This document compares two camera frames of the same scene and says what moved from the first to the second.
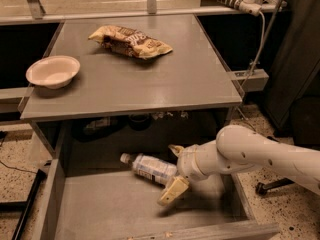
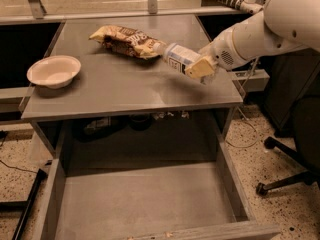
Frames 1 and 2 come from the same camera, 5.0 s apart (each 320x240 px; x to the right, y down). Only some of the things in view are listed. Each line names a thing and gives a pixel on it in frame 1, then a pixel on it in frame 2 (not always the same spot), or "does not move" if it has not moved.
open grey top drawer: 125,206 does not move
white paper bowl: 55,71 does not move
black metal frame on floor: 24,206 does not move
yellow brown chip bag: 127,41 does not move
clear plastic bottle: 152,168 to 177,57
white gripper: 187,165 to 222,52
